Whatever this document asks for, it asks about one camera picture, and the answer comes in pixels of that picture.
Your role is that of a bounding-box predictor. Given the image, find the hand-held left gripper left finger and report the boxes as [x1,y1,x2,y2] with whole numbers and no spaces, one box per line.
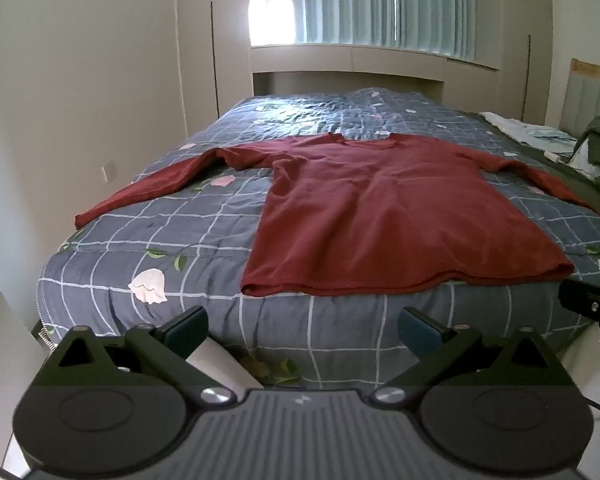
[39,305,234,408]

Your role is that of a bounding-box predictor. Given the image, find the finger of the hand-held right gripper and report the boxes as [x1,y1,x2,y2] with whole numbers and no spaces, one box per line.
[558,278,600,325]

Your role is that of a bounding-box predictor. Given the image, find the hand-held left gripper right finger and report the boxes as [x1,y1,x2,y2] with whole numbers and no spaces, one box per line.
[372,307,572,407]

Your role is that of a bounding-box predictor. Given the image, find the red long-sleeved shirt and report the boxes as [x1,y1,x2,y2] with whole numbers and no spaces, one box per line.
[74,132,600,298]

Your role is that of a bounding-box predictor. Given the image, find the grey checked floral quilt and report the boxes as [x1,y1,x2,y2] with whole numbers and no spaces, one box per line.
[34,87,600,391]

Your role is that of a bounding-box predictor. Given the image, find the dark green bed sheet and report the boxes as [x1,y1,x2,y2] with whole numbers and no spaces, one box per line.
[462,110,600,223]

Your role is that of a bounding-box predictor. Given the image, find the white crumpled cloth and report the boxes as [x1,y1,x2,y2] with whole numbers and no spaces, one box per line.
[479,111,580,162]

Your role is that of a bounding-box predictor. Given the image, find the padded grey headboard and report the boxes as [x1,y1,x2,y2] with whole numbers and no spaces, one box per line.
[560,58,600,135]

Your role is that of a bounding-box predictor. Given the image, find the tall beige wardrobe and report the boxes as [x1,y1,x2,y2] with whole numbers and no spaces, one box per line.
[494,0,572,127]
[174,0,254,142]

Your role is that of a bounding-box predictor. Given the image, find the beige window ledge cabinet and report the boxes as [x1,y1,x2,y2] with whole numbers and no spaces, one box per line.
[250,43,502,107]

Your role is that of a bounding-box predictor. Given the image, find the pale pleated curtain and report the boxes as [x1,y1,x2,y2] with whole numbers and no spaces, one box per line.
[292,0,478,61]

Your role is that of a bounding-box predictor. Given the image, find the bright window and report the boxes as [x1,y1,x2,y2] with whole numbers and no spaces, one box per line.
[247,0,311,47]

